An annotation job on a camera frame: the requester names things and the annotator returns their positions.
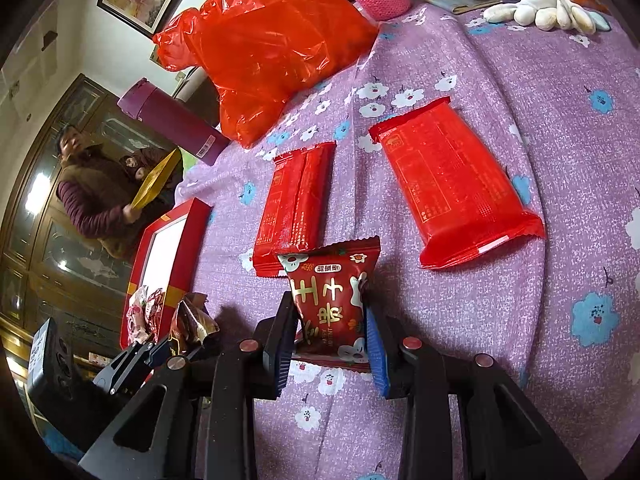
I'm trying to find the purple thermos bottle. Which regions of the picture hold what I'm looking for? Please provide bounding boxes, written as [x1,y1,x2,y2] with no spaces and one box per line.
[117,78,231,167]

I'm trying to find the narrow red flat packet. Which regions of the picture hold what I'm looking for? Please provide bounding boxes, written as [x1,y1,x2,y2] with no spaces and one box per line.
[252,141,337,277]

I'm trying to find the red gift box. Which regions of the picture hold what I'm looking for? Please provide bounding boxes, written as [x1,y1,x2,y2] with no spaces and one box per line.
[119,197,214,352]

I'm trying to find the yellow flat box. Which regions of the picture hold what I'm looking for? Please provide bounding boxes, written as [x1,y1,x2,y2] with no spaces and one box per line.
[130,148,182,210]

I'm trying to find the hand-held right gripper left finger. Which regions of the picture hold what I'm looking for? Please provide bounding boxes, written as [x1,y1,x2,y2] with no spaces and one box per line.
[79,290,300,480]

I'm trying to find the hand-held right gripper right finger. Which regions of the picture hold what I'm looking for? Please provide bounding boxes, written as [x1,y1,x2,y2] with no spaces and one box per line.
[364,306,587,480]

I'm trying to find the wide red flat packet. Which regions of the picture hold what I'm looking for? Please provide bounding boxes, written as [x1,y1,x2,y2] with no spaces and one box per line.
[369,96,546,271]

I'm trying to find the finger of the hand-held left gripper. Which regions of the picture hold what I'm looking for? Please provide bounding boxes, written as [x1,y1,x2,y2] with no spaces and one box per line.
[95,336,175,397]

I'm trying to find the red plastic bag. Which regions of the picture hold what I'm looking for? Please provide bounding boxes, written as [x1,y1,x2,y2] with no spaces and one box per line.
[152,0,380,150]

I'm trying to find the dark wooden glass-door cabinet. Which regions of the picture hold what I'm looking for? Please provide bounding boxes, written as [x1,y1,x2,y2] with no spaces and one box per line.
[0,74,151,366]

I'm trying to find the white cotton gloves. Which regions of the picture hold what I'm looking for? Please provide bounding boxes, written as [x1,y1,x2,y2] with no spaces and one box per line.
[482,0,609,36]

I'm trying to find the small red rabbit-print snack packet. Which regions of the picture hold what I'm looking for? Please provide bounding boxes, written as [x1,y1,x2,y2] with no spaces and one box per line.
[277,236,382,374]

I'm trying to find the pink snack packet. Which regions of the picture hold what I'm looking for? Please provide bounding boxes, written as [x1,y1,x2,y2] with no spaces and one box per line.
[126,285,167,347]

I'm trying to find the purple floral tablecloth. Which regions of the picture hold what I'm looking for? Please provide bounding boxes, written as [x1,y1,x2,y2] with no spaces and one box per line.
[175,0,640,480]

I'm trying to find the brown foil snack packet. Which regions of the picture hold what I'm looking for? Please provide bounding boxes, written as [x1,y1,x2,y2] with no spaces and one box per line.
[169,291,221,357]

